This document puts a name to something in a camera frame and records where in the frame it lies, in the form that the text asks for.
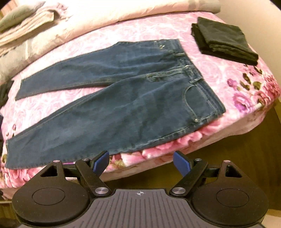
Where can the pink rose blanket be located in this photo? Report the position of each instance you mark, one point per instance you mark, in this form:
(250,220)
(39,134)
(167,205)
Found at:
(232,72)

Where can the grey pink duvet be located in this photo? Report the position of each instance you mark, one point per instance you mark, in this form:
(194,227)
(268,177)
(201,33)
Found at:
(87,17)

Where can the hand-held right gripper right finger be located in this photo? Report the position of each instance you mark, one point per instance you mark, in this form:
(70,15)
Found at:
(181,162)

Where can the folded pink blanket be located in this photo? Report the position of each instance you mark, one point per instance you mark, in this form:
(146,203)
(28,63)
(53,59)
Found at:
(26,28)

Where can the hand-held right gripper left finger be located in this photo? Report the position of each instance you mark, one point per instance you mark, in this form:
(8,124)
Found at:
(100,162)

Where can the black pants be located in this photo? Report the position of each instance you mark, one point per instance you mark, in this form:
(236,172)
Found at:
(224,39)

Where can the blue denim jeans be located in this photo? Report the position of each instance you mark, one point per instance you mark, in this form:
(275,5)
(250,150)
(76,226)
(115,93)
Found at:
(120,105)

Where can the olive green pillow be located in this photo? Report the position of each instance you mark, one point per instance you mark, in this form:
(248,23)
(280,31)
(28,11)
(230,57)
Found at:
(17,15)

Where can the black garment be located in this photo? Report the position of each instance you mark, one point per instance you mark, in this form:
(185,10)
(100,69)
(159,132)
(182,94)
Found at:
(4,94)

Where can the dark navy garment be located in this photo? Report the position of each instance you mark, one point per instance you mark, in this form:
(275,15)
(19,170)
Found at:
(1,133)

